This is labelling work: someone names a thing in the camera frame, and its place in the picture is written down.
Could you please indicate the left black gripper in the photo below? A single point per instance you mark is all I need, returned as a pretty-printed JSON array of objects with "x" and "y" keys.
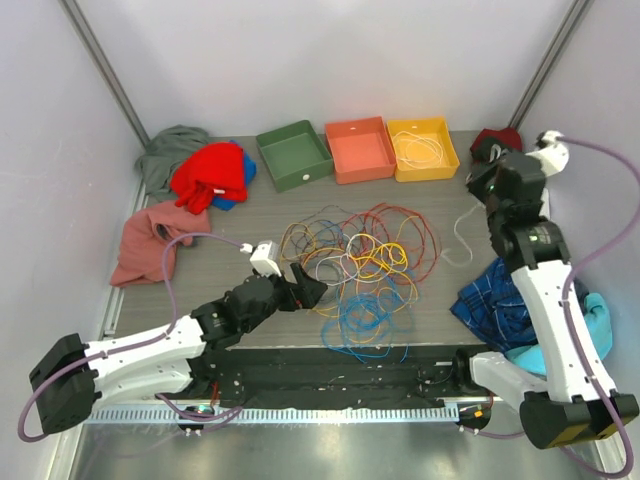
[{"x": 307, "y": 289}]

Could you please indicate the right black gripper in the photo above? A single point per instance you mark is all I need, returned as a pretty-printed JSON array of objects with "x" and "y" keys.
[{"x": 480, "y": 175}]

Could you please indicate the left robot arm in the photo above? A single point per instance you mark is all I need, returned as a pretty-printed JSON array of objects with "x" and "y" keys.
[{"x": 75, "y": 378}]

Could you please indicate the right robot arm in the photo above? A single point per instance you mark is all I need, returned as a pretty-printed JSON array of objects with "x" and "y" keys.
[{"x": 576, "y": 401}]

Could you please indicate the dark red cloth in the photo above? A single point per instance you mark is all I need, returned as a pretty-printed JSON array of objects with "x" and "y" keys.
[{"x": 490, "y": 144}]

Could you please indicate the yellow plastic bin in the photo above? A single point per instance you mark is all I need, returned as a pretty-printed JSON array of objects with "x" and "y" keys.
[{"x": 423, "y": 149}]

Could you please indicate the white cloth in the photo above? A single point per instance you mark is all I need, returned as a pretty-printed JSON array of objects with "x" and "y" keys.
[{"x": 460, "y": 253}]

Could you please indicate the blue plaid shirt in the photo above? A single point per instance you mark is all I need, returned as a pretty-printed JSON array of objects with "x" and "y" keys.
[{"x": 494, "y": 311}]

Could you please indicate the grey blue cloth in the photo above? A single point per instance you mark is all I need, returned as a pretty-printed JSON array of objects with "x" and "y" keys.
[{"x": 582, "y": 292}]

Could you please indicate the green plastic bin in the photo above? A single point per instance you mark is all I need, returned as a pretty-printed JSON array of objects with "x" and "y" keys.
[{"x": 294, "y": 155}]

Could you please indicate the orange plastic bin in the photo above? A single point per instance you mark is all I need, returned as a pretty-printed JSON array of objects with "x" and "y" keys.
[{"x": 361, "y": 150}]

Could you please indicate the cyan cloth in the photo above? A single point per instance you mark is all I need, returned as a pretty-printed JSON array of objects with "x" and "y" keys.
[{"x": 597, "y": 318}]

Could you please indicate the pink cloth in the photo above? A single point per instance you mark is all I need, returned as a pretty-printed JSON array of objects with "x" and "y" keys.
[{"x": 144, "y": 238}]

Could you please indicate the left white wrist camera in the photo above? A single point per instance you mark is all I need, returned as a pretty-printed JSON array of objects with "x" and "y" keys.
[{"x": 264, "y": 259}]

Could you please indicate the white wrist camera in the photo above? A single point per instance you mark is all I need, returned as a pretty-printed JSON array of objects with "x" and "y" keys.
[
  {"x": 264, "y": 259},
  {"x": 552, "y": 153}
]

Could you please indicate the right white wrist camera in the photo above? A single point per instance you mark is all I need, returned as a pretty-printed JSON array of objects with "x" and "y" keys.
[{"x": 552, "y": 153}]

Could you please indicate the right aluminium frame post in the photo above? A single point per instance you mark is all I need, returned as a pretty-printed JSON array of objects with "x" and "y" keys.
[{"x": 568, "y": 27}]

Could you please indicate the aluminium frame post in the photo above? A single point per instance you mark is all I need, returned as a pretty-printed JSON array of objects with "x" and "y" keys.
[
  {"x": 91, "y": 43},
  {"x": 568, "y": 27}
]

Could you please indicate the slotted cable duct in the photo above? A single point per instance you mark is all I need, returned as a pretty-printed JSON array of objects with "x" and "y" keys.
[{"x": 162, "y": 414}]

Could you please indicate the left aluminium frame post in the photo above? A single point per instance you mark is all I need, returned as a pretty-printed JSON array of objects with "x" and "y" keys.
[{"x": 91, "y": 43}]

